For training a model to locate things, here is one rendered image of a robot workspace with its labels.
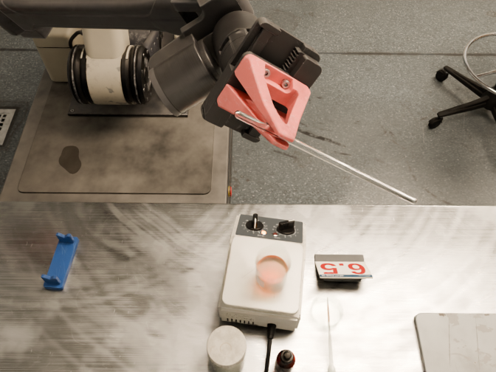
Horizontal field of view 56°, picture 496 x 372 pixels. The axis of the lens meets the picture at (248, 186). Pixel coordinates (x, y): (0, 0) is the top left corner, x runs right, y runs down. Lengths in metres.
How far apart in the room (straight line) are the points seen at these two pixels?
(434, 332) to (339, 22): 1.97
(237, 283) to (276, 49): 0.43
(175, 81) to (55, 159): 1.11
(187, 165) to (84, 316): 0.71
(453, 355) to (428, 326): 0.06
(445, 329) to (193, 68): 0.60
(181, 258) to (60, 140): 0.85
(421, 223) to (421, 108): 1.33
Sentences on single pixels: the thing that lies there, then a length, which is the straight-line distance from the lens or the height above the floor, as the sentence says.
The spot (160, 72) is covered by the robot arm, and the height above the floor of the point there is 1.20.
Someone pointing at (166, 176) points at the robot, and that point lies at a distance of 1.43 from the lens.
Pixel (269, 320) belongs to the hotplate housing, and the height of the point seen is 0.80.
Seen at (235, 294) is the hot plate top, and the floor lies 0.84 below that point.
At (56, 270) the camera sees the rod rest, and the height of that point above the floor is 0.76.
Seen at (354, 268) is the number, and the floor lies 0.77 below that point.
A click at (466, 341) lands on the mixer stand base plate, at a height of 0.76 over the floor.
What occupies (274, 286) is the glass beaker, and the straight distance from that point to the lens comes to 0.70.
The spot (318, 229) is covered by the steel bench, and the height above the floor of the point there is 0.75.
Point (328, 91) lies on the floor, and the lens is 2.20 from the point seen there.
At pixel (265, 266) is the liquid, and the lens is 0.71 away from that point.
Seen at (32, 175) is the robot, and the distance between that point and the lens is 1.55.
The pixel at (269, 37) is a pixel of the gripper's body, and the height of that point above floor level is 1.28.
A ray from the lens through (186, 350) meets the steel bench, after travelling 0.81.
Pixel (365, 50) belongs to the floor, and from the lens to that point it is 2.45.
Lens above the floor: 1.53
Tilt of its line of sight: 57 degrees down
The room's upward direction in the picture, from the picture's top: 1 degrees clockwise
